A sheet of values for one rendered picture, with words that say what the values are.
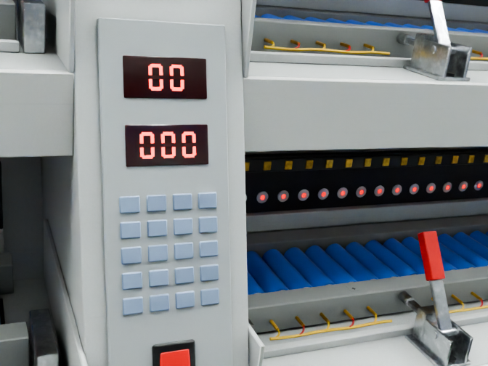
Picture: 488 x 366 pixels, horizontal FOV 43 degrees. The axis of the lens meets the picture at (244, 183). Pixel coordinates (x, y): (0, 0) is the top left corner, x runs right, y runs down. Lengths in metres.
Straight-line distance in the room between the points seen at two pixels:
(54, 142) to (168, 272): 0.09
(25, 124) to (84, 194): 0.05
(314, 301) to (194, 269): 0.14
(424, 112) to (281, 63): 0.10
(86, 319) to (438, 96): 0.26
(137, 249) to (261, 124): 0.11
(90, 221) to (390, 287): 0.26
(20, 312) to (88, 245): 0.15
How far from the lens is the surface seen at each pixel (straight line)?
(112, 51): 0.34
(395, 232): 0.61
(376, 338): 0.48
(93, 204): 0.34
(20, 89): 0.34
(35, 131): 0.34
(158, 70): 0.34
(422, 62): 0.47
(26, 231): 0.54
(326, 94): 0.39
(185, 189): 0.34
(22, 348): 0.42
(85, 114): 0.34
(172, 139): 0.34
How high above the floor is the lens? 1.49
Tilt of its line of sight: 3 degrees down
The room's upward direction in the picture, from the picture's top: 1 degrees counter-clockwise
